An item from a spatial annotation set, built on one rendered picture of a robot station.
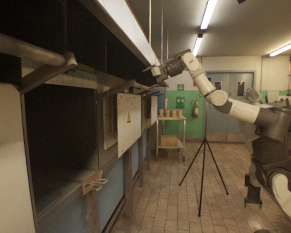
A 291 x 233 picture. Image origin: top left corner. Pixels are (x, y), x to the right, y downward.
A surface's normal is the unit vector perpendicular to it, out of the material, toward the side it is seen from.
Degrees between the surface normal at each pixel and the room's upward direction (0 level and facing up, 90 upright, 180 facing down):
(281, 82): 90
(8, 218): 90
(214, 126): 90
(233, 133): 90
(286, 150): 104
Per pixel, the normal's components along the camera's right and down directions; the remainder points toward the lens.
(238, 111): -0.51, 0.11
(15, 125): 0.98, 0.02
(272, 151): -0.25, 0.35
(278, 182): -0.08, 0.11
